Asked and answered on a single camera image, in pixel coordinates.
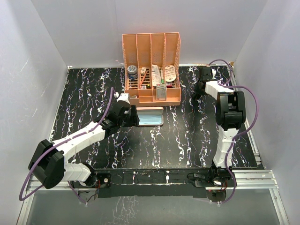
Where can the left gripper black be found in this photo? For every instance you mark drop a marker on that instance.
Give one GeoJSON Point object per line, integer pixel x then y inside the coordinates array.
{"type": "Point", "coordinates": [134, 119]}

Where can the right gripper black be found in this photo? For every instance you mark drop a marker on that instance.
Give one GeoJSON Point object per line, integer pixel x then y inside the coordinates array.
{"type": "Point", "coordinates": [199, 81]}

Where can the blue cleaning cloth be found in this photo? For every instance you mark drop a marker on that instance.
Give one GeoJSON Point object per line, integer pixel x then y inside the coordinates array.
{"type": "Point", "coordinates": [150, 120]}

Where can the pink glasses case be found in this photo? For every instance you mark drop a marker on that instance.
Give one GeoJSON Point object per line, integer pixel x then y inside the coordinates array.
{"type": "Point", "coordinates": [150, 110]}

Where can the black sunglasses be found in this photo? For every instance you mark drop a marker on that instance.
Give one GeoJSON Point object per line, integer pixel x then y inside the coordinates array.
{"type": "Point", "coordinates": [196, 94]}

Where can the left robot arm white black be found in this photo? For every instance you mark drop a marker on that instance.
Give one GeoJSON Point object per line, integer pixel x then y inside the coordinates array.
{"type": "Point", "coordinates": [50, 162]}

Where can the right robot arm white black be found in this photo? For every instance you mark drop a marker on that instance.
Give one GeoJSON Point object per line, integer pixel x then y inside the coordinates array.
{"type": "Point", "coordinates": [230, 114]}

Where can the oval beige tag package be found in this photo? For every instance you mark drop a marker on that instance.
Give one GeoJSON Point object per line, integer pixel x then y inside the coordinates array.
{"type": "Point", "coordinates": [170, 73]}

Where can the grey white small box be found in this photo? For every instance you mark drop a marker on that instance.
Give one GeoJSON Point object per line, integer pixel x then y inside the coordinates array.
{"type": "Point", "coordinates": [161, 92]}

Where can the white tube package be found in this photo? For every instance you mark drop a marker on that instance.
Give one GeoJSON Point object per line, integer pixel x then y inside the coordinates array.
{"type": "Point", "coordinates": [155, 75]}

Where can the blue white round tin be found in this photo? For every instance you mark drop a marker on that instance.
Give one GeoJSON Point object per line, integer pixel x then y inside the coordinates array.
{"type": "Point", "coordinates": [132, 72]}

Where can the red pencil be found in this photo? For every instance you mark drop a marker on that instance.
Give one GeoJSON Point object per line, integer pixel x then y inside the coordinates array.
{"type": "Point", "coordinates": [144, 76]}

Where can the small white card box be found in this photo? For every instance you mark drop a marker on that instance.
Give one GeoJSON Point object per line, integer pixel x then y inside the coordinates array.
{"type": "Point", "coordinates": [143, 70]}

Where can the orange desk organizer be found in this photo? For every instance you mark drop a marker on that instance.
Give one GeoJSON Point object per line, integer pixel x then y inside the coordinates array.
{"type": "Point", "coordinates": [143, 50]}

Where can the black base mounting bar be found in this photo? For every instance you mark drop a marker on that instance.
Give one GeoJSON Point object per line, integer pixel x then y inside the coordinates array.
{"type": "Point", "coordinates": [159, 182]}

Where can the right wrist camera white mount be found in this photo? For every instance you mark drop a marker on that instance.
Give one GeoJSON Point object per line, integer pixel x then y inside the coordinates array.
{"type": "Point", "coordinates": [213, 72]}

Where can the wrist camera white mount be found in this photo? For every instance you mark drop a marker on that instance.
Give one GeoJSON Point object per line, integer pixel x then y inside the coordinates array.
{"type": "Point", "coordinates": [123, 100]}
{"type": "Point", "coordinates": [213, 72]}

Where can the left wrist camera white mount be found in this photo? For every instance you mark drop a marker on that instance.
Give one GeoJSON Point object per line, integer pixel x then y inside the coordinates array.
{"type": "Point", "coordinates": [123, 100]}

